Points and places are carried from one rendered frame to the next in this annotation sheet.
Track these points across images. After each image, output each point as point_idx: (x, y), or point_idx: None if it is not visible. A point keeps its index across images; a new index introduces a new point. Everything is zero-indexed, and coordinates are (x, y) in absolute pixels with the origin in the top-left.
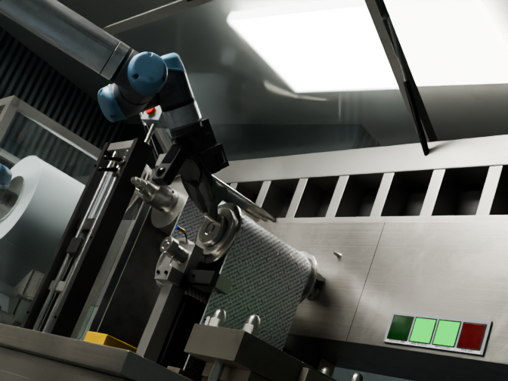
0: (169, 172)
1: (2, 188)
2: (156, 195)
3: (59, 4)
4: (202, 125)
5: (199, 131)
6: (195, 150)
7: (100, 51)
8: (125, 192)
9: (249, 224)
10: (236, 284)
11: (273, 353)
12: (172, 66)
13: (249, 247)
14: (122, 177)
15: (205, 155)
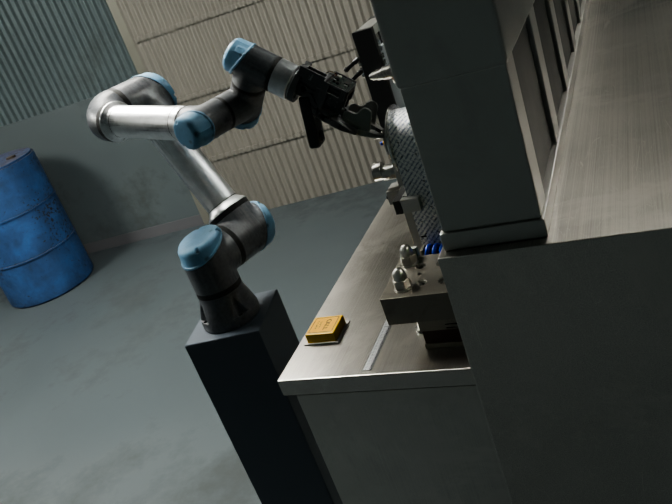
0: (309, 139)
1: (207, 261)
2: (393, 79)
3: (132, 118)
4: (297, 82)
5: (304, 81)
6: (313, 101)
7: (166, 135)
8: (379, 86)
9: (404, 128)
10: (429, 191)
11: (422, 300)
12: (232, 65)
13: (416, 152)
14: (366, 77)
15: (319, 104)
